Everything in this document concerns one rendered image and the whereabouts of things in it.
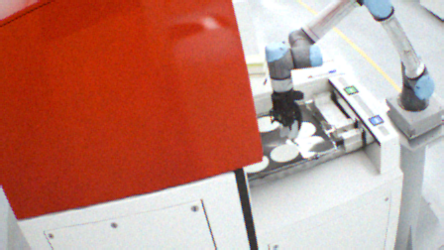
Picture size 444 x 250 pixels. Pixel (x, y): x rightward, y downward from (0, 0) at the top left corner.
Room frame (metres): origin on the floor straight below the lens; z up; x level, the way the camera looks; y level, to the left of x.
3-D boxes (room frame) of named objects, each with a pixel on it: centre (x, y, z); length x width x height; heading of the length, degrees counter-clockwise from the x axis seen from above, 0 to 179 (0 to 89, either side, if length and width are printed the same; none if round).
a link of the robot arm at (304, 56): (1.80, -0.31, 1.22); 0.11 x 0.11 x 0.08; 87
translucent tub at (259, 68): (2.24, -0.18, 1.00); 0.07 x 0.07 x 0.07; 74
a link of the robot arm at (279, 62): (1.79, -0.22, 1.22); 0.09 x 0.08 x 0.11; 87
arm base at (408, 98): (1.88, -0.83, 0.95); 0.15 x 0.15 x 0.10
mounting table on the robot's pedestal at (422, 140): (1.89, -0.86, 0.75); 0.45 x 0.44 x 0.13; 100
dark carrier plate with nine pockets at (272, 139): (1.86, -0.17, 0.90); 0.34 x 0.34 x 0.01; 8
